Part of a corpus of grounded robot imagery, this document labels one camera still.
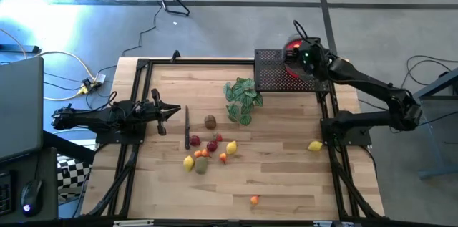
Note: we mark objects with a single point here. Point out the black perforated metal shelf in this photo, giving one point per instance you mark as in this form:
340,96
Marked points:
272,73

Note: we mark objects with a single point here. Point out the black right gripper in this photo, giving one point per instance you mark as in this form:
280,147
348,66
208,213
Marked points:
310,58

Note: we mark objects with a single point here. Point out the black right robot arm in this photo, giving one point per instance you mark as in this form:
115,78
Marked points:
368,85

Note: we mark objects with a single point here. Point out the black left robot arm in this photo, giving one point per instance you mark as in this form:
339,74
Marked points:
100,117

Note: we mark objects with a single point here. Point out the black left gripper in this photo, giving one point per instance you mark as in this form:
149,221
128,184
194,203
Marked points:
152,112

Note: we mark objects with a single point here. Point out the black knife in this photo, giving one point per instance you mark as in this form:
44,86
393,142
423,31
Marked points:
187,126

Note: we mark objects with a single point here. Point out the white metal bracket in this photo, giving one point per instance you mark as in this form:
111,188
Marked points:
332,224
132,223

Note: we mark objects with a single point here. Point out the yellow toy lemon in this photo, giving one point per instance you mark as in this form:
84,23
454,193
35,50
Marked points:
188,163
232,147
315,145

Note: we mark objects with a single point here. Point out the black floor bar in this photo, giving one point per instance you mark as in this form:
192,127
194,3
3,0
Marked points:
19,48

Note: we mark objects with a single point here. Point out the small orange toy fruit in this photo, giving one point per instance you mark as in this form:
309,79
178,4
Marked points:
205,153
197,153

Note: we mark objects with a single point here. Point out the dark grey desk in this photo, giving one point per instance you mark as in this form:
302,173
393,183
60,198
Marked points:
48,169

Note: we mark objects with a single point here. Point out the dark red toy plum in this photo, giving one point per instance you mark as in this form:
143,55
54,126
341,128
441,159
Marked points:
212,146
194,140

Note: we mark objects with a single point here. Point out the green toy mango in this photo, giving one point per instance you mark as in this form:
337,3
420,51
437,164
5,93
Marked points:
201,165

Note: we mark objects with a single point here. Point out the black white checkerboard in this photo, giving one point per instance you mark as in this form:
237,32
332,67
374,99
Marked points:
71,175

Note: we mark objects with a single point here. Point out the blue grey side table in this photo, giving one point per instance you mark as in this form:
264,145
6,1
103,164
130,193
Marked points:
427,141

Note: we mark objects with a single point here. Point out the black frame clamp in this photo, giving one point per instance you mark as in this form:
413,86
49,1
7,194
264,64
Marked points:
175,56

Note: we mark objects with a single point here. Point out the small orange toy pear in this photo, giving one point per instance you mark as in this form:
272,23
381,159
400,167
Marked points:
223,157
254,200

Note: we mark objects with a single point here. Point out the red collapsible colander bowl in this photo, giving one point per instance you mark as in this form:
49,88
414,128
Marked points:
294,44

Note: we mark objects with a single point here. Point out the grey power adapter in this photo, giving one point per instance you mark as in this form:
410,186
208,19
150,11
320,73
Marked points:
99,78

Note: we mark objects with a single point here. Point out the brown toy kiwi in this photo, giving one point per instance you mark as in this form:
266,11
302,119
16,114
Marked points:
210,122

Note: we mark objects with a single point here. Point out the black keyboard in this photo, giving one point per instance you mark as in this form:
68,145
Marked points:
5,193

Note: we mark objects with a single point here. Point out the black computer mouse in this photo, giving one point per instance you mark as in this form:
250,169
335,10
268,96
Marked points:
31,196

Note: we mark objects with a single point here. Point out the artificial striped green plant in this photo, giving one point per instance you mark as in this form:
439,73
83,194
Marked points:
243,98

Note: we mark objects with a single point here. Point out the grey monitor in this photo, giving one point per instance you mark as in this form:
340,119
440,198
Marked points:
19,109

